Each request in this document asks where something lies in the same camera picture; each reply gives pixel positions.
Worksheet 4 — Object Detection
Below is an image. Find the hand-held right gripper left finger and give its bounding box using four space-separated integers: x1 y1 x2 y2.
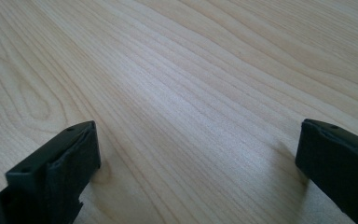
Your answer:
0 120 103 224

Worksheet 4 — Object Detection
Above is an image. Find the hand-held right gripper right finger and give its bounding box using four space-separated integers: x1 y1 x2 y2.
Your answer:
294 118 358 224

